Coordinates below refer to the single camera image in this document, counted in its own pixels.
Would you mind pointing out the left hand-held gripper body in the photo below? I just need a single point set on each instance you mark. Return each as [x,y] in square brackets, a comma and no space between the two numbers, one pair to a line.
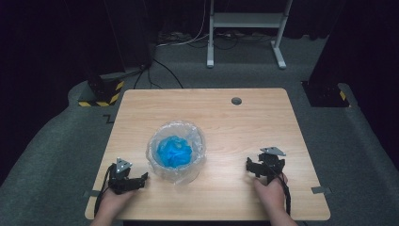
[118,175]

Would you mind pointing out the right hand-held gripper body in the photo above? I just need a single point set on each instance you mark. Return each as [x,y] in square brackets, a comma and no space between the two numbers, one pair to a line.
[272,163]

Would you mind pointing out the person's left hand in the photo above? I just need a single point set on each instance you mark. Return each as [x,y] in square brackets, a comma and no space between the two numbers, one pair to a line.
[114,201]

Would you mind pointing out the person's right hand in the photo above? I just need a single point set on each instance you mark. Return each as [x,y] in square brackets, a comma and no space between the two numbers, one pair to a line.
[269,194]

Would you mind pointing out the grey tape strip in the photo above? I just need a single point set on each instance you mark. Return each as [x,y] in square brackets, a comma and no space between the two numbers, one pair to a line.
[92,193]
[320,190]

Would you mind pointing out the small round trash bin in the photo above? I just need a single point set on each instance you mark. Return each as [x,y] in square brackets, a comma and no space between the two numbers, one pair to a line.
[182,175]

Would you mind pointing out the crumpled blue plastic bag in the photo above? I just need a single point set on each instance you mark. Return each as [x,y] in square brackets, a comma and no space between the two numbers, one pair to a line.
[174,152]

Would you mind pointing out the clear plastic bin liner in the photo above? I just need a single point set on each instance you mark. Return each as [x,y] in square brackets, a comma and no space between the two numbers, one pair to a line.
[197,141]

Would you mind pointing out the black zigzag floor tape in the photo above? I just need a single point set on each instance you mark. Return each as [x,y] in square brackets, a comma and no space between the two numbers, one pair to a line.
[109,118]

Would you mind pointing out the grey table grommet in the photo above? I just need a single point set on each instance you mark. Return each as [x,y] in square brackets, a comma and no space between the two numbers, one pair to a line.
[236,101]

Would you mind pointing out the black stand with hazard-striped base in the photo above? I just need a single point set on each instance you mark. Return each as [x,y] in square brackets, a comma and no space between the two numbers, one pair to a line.
[103,91]

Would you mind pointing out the white metal stand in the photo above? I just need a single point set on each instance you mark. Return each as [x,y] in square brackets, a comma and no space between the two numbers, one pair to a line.
[247,19]

